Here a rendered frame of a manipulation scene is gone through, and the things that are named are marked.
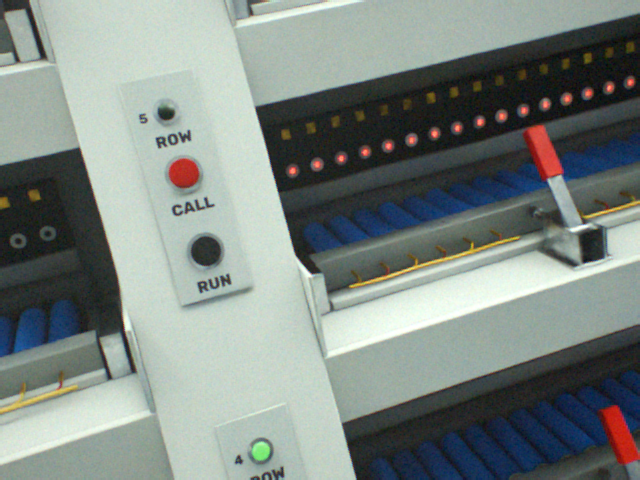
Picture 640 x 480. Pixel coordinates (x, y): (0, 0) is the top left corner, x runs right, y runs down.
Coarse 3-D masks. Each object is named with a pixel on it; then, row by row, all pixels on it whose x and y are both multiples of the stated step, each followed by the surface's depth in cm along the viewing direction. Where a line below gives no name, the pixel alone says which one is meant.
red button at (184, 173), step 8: (184, 160) 39; (176, 168) 39; (184, 168) 39; (192, 168) 39; (176, 176) 39; (184, 176) 39; (192, 176) 39; (176, 184) 39; (184, 184) 39; (192, 184) 39
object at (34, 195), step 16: (0, 192) 53; (16, 192) 53; (32, 192) 53; (48, 192) 53; (0, 208) 53; (16, 208) 53; (32, 208) 54; (48, 208) 54; (0, 224) 53; (16, 224) 54; (32, 224) 54; (48, 224) 54; (64, 224) 54; (0, 240) 54; (32, 240) 54; (64, 240) 55; (0, 256) 54; (16, 256) 54; (32, 256) 54
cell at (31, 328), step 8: (24, 312) 50; (32, 312) 50; (40, 312) 50; (24, 320) 49; (32, 320) 49; (40, 320) 49; (24, 328) 48; (32, 328) 48; (40, 328) 48; (16, 336) 47; (24, 336) 47; (32, 336) 47; (40, 336) 47; (16, 344) 46; (24, 344) 45; (32, 344) 46; (40, 344) 46
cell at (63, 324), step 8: (56, 304) 51; (64, 304) 50; (72, 304) 51; (56, 312) 49; (64, 312) 49; (72, 312) 50; (56, 320) 48; (64, 320) 48; (72, 320) 48; (56, 328) 47; (64, 328) 47; (72, 328) 47; (48, 336) 47; (56, 336) 46; (64, 336) 46
